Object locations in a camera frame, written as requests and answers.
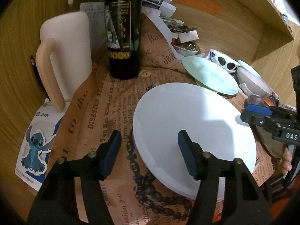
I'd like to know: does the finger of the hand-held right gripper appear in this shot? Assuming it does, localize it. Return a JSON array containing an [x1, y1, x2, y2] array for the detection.
[[241, 112, 278, 135], [246, 104, 296, 119]]

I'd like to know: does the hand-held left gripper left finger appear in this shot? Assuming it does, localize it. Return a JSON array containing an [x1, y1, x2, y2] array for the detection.
[[28, 130, 122, 225]]

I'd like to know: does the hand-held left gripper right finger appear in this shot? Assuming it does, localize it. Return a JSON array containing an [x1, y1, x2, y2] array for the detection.
[[177, 130, 273, 225]]

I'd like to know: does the white bowl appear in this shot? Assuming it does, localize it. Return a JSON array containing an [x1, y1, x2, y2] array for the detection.
[[237, 66, 273, 96]]

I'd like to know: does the large white plate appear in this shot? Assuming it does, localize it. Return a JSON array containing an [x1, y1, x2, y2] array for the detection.
[[132, 82, 257, 201]]

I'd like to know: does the person's right hand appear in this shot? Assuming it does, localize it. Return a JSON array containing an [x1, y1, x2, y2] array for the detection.
[[280, 145, 293, 176]]

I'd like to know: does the clear plastic container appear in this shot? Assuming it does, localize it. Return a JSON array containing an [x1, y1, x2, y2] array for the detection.
[[245, 94, 277, 109]]

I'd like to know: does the dark round pan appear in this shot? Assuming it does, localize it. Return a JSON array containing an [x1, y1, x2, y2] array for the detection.
[[254, 122, 291, 157]]

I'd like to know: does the pale green bowl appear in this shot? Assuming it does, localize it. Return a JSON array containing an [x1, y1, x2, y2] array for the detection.
[[238, 60, 262, 79]]

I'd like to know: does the brown newspaper-print mat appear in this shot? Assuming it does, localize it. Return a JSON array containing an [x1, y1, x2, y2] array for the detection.
[[62, 14, 291, 225]]

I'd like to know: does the pale green plate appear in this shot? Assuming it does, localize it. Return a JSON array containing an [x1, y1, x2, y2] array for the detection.
[[181, 56, 239, 96]]

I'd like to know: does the black polka-dot bowl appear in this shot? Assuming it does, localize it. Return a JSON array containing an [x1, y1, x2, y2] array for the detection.
[[208, 49, 242, 74]]

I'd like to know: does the small bowl of beads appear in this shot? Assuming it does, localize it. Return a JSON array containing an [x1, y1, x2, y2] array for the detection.
[[172, 43, 201, 57]]

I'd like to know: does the small white cardboard box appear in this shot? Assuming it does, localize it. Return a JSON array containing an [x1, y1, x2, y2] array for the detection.
[[178, 30, 198, 43]]

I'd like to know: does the long white paper strip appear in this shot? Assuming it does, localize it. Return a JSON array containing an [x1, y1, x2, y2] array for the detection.
[[142, 7, 188, 62]]

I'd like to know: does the orange sticky note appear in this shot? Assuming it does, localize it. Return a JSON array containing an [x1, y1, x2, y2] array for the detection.
[[173, 0, 223, 17]]

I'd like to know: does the dark wine bottle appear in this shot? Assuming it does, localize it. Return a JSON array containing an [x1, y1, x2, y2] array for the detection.
[[103, 0, 144, 80]]

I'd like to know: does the pile of printed papers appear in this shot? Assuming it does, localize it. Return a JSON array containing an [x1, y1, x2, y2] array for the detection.
[[141, 0, 198, 40]]

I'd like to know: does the white printed receipt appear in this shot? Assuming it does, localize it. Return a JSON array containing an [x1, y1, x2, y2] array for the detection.
[[80, 2, 108, 50]]

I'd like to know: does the white pitcher with beige handle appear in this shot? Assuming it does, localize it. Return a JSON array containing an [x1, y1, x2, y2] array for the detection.
[[36, 11, 92, 112]]

